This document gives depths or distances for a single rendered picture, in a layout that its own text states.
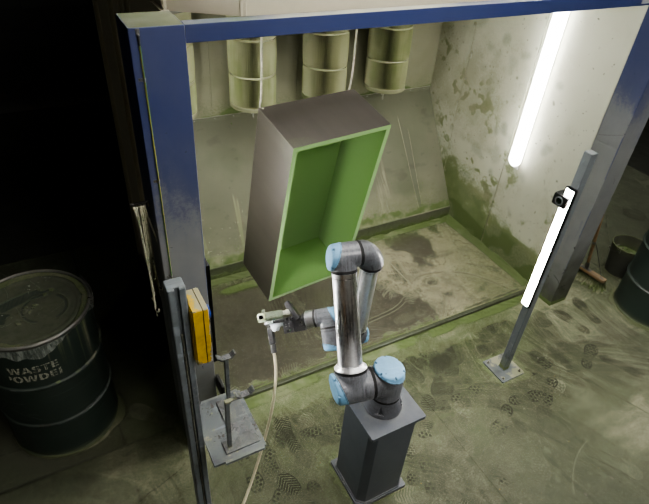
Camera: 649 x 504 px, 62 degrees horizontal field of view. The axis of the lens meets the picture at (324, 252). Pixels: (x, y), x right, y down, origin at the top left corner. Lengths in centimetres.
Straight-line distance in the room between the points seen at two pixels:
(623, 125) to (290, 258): 227
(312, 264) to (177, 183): 172
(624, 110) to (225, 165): 272
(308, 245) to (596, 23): 230
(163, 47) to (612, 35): 281
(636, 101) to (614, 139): 27
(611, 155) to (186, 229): 277
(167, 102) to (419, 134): 333
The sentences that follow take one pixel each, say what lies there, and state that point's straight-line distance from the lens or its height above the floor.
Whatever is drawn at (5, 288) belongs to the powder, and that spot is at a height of 86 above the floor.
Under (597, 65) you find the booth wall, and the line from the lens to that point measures 397.
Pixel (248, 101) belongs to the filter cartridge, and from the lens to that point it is 384.
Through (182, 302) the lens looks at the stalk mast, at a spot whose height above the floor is 158.
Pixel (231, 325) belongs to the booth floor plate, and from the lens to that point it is 386.
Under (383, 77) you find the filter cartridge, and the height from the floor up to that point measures 138.
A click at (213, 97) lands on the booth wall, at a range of 415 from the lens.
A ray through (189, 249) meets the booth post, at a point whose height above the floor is 140.
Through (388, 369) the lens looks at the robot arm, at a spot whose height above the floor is 91.
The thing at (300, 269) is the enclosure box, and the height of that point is 49.
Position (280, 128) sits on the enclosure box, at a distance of 268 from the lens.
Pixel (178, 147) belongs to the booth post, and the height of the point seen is 186.
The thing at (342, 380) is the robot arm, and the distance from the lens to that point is 244.
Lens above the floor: 278
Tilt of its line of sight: 37 degrees down
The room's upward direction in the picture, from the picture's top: 5 degrees clockwise
